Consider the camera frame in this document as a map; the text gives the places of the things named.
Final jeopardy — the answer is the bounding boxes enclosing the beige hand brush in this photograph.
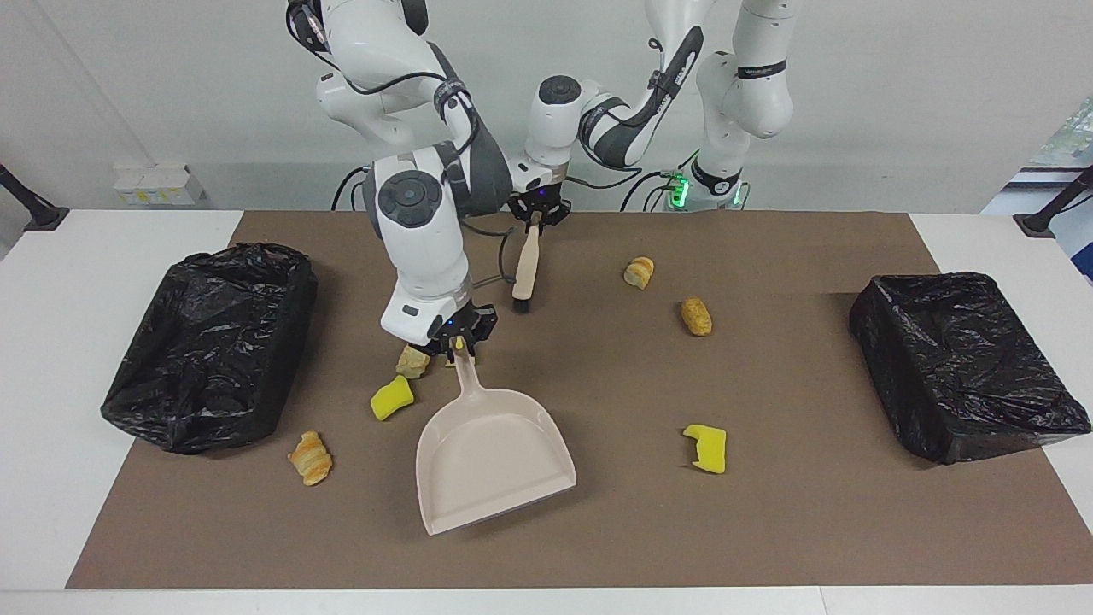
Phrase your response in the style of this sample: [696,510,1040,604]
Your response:
[511,214,544,313]

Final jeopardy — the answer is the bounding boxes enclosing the large yellow sponge piece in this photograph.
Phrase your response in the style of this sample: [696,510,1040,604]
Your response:
[370,374,416,422]

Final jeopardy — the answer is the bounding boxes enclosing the beige plastic dustpan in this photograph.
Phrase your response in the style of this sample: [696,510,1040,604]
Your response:
[415,340,578,537]

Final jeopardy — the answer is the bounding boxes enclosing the brown toy bread bun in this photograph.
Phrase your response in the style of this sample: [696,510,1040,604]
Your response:
[680,296,713,337]

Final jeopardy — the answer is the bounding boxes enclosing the yellow sponge with notch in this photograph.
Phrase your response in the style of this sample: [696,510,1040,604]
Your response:
[682,424,728,475]

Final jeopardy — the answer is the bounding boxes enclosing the bin lined with black bag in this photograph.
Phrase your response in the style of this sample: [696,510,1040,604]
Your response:
[100,243,319,455]
[849,272,1092,466]

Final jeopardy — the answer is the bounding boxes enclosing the brown paper table mat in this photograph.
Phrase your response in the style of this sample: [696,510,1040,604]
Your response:
[66,211,1093,590]

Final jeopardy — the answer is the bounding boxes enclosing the white power strip boxes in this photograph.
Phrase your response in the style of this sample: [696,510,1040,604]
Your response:
[113,162,206,206]

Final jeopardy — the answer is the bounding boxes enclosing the black clamp stand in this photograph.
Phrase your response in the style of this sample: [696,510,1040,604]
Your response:
[1014,165,1093,238]
[0,162,69,231]

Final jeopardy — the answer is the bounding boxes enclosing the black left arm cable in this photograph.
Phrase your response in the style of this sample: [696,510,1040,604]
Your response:
[564,34,684,190]

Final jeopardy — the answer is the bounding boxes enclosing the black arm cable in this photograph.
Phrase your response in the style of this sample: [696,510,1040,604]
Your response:
[286,0,517,287]
[564,34,684,190]

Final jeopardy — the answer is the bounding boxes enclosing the black left base cable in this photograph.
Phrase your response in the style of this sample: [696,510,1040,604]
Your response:
[619,169,684,212]

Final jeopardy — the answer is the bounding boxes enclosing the black base cable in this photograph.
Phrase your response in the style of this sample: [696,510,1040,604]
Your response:
[331,165,377,212]
[619,169,684,212]

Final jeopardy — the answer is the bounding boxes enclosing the black right base cable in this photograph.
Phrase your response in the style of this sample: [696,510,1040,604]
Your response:
[331,165,377,212]

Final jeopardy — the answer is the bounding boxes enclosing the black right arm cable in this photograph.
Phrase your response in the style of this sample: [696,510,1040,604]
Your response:
[286,0,517,287]

